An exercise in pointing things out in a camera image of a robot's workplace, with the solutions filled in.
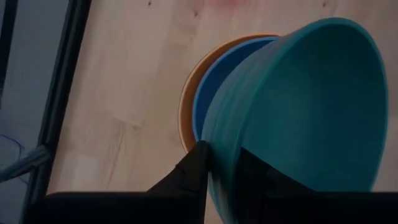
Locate deep blue bowl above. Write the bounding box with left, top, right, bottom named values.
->
left=192, top=35, right=280, bottom=142

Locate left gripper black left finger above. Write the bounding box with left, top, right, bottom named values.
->
left=146, top=140, right=209, bottom=224

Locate grey floor brace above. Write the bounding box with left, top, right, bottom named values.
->
left=0, top=144, right=51, bottom=184

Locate thin blue cable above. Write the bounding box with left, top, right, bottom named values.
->
left=0, top=133, right=26, bottom=162

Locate light orange bowl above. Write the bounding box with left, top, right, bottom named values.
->
left=178, top=33, right=279, bottom=154

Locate teal ribbed bowl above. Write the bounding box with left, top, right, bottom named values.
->
left=201, top=17, right=389, bottom=224

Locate black table frame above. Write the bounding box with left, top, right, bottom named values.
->
left=18, top=0, right=93, bottom=224

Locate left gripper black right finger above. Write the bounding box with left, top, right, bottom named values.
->
left=235, top=147, right=315, bottom=224

